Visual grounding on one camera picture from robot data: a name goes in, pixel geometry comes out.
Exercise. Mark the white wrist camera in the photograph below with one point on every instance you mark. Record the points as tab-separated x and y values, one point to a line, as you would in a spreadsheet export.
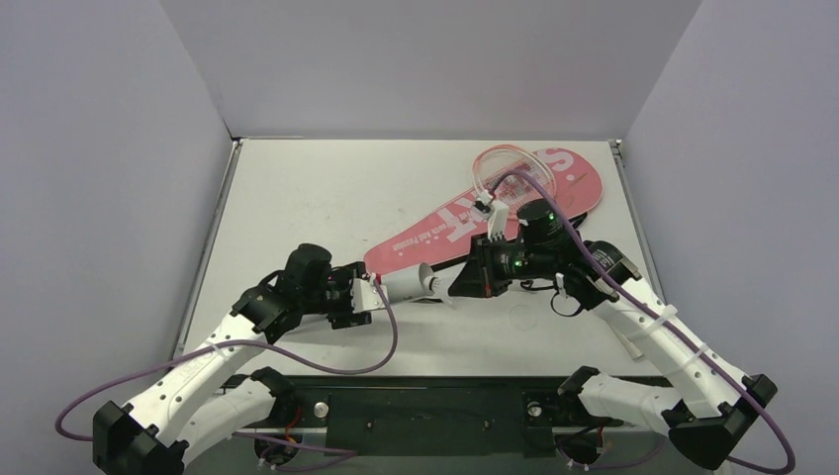
365	297
495	212

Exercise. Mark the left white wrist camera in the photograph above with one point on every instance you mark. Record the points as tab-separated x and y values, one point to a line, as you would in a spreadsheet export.
365	297

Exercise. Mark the aluminium frame rail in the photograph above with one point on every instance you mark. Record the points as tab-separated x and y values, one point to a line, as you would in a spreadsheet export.
595	425

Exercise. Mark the white shuttlecock tube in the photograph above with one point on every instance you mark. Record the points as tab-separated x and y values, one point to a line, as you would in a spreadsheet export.
410	284

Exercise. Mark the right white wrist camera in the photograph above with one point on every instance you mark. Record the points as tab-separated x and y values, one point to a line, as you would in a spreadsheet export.
495	212

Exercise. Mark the white plastic shuttlecock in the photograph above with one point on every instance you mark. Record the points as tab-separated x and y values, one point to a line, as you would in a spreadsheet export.
438	290

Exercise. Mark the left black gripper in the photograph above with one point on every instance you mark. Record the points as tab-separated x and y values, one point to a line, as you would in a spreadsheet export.
344	301

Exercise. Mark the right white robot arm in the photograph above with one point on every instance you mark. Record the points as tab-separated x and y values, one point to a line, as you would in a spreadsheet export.
708	405

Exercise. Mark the clear tube lid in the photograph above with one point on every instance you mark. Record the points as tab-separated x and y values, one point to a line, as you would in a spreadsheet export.
522	318

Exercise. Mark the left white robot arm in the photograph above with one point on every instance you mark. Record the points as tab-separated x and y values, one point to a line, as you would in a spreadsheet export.
162	429

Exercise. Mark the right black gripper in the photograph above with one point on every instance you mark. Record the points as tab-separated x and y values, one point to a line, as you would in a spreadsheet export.
485	269

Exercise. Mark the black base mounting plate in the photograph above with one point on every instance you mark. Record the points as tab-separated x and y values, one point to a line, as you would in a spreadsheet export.
454	417

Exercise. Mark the pink racket cover bag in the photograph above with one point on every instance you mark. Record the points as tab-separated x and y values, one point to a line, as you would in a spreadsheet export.
444	235

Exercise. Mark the pink badminton racket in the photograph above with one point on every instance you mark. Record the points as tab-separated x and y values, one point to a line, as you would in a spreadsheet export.
528	237

